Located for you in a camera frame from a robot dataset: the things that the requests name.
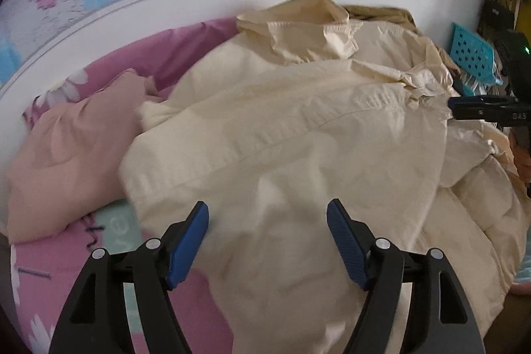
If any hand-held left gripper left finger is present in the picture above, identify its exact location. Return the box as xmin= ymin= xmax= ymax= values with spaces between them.
xmin=49 ymin=200 xmax=210 ymax=354

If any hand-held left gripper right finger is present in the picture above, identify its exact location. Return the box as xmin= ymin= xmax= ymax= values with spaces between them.
xmin=326 ymin=198 xmax=486 ymax=354

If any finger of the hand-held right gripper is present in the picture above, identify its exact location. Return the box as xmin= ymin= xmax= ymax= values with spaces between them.
xmin=447 ymin=96 xmax=519 ymax=121

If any cream large garment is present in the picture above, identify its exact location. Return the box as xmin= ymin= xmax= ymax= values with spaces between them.
xmin=118 ymin=0 xmax=531 ymax=354

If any pink garment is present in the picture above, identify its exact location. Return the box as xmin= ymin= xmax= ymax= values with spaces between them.
xmin=6 ymin=68 xmax=176 ymax=245

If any person's right hand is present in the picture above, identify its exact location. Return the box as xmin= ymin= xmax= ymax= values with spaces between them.
xmin=509 ymin=127 xmax=531 ymax=195

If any blue plastic basket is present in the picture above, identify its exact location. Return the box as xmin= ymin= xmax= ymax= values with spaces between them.
xmin=454 ymin=79 xmax=498 ymax=98
xmin=450 ymin=22 xmax=505 ymax=88

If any black handbag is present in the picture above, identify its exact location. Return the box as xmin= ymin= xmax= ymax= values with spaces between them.
xmin=482 ymin=0 xmax=516 ymax=44

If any pink floral blanket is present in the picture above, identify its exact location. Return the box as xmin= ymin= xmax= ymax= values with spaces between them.
xmin=0 ymin=17 xmax=250 ymax=354

